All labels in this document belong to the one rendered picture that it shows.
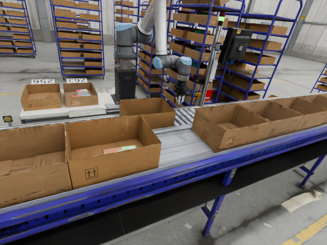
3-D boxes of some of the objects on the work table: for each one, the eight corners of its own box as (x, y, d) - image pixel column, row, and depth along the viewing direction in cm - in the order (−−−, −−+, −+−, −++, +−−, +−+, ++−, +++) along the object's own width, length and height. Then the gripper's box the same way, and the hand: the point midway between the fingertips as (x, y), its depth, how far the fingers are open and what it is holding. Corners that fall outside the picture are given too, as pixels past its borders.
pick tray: (61, 92, 191) (59, 83, 186) (62, 108, 163) (60, 97, 158) (28, 94, 179) (25, 84, 174) (23, 111, 150) (20, 100, 145)
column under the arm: (110, 95, 201) (109, 64, 184) (133, 93, 212) (134, 64, 195) (115, 104, 181) (115, 71, 165) (140, 102, 192) (142, 71, 176)
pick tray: (92, 90, 205) (91, 82, 200) (99, 104, 176) (98, 95, 172) (63, 92, 192) (62, 83, 187) (66, 107, 164) (64, 97, 159)
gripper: (184, 78, 150) (179, 101, 160) (174, 78, 146) (171, 102, 156) (190, 80, 143) (185, 105, 154) (180, 81, 139) (175, 106, 150)
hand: (180, 103), depth 152 cm, fingers closed
